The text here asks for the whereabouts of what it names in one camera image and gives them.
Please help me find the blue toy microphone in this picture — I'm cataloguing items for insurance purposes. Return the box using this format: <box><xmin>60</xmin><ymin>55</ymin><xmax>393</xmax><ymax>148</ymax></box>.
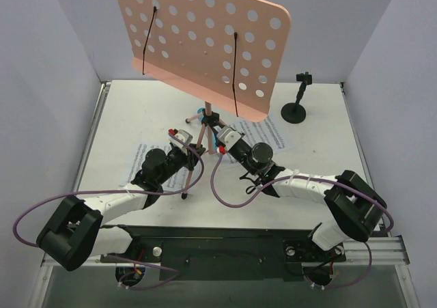
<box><xmin>196</xmin><ymin>102</ymin><xmax>226</xmax><ymax>155</ymax></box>

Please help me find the pink perforated music stand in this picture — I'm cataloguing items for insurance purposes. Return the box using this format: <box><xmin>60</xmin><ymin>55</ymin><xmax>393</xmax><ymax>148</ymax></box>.
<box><xmin>111</xmin><ymin>0</ymin><xmax>294</xmax><ymax>200</ymax></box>

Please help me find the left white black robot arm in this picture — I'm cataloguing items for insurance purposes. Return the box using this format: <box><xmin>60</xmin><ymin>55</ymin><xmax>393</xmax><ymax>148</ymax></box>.
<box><xmin>36</xmin><ymin>145</ymin><xmax>206</xmax><ymax>271</ymax></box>

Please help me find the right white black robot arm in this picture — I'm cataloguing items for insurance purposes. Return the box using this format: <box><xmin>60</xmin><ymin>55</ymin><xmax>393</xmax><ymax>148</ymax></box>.
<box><xmin>212</xmin><ymin>126</ymin><xmax>387</xmax><ymax>251</ymax></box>

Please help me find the left sheet music page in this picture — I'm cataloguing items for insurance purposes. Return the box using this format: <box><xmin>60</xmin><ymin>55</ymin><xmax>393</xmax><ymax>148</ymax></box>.
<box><xmin>118</xmin><ymin>143</ymin><xmax>192</xmax><ymax>197</ymax></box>

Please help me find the sheet music page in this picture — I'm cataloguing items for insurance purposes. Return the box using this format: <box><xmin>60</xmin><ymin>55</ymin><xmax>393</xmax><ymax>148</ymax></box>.
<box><xmin>118</xmin><ymin>143</ymin><xmax>192</xmax><ymax>197</ymax></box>
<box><xmin>225</xmin><ymin>113</ymin><xmax>295</xmax><ymax>161</ymax></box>

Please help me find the right sheet music page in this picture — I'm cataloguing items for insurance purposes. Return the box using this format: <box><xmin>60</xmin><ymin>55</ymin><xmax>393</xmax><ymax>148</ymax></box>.
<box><xmin>225</xmin><ymin>113</ymin><xmax>295</xmax><ymax>161</ymax></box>

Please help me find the black microphone stand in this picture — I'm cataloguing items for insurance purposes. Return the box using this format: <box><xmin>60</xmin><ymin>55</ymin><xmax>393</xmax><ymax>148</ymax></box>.
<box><xmin>281</xmin><ymin>72</ymin><xmax>313</xmax><ymax>124</ymax></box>

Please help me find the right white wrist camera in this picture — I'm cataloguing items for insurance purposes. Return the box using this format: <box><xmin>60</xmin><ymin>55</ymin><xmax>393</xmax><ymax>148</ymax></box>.
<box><xmin>216</xmin><ymin>126</ymin><xmax>242</xmax><ymax>154</ymax></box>

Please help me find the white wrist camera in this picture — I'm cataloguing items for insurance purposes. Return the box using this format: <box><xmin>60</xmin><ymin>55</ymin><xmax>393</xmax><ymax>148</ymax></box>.
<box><xmin>216</xmin><ymin>126</ymin><xmax>242</xmax><ymax>154</ymax></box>
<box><xmin>169</xmin><ymin>129</ymin><xmax>193</xmax><ymax>154</ymax></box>

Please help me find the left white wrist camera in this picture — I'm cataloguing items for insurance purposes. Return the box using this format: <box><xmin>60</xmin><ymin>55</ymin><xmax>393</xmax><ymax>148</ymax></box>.
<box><xmin>169</xmin><ymin>129</ymin><xmax>193</xmax><ymax>154</ymax></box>

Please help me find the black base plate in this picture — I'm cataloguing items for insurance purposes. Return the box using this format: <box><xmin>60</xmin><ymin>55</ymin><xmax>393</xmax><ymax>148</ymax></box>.
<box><xmin>120</xmin><ymin>225</ymin><xmax>346</xmax><ymax>281</ymax></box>

